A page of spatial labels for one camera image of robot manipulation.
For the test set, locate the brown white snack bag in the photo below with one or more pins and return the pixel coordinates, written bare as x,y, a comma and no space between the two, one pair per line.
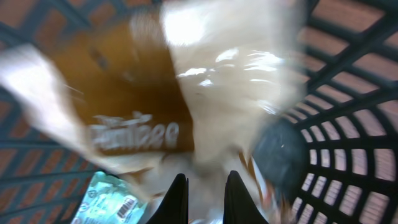
185,88

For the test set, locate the mint green wipes packet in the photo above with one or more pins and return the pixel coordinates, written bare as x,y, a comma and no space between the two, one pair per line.
108,200

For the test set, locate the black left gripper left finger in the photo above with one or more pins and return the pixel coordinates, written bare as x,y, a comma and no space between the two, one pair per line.
174,207

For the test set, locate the grey plastic mesh basket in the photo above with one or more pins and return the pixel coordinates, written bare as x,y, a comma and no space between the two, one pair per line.
344,131

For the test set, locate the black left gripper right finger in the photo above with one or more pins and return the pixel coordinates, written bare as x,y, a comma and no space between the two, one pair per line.
239,207

